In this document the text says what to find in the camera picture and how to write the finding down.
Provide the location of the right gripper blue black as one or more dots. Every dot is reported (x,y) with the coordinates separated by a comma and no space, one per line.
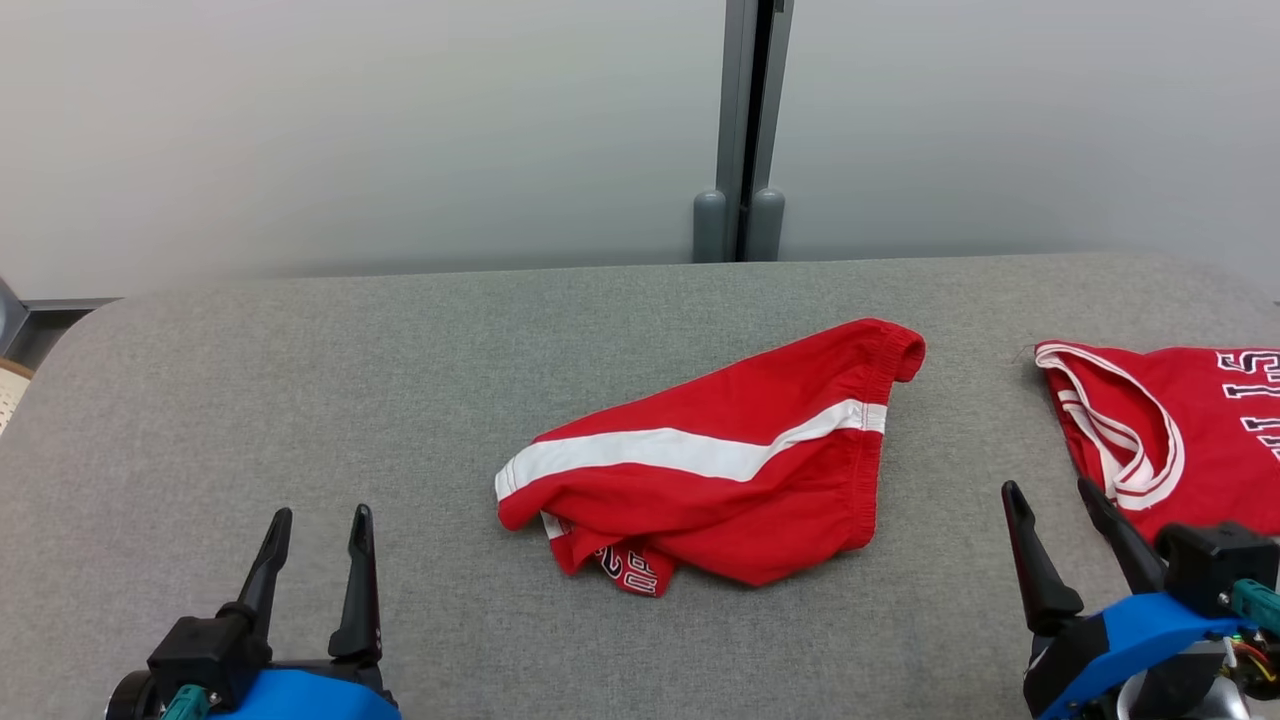
(1110,650)

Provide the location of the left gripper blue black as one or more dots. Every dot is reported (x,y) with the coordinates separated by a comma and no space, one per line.
(310,695)

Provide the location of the red basketball jersey white trim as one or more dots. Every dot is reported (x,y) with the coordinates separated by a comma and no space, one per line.
(1200,440)

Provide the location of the red shorts wide white stripe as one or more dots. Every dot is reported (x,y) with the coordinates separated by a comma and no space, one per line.
(760,520)

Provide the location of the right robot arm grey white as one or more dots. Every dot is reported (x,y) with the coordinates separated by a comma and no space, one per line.
(1180,695)

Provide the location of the grey fabric sofa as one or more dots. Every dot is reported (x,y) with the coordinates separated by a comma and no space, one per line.
(350,400)

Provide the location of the beige wicker laundry basket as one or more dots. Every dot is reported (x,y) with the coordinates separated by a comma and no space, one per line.
(12,395)

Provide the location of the dark grey furniture edge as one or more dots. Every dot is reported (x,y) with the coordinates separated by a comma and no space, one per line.
(10,315)

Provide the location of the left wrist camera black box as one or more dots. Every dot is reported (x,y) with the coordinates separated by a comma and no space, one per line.
(205,650)

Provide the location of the grey metal partition post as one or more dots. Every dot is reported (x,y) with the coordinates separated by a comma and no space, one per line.
(732,120)

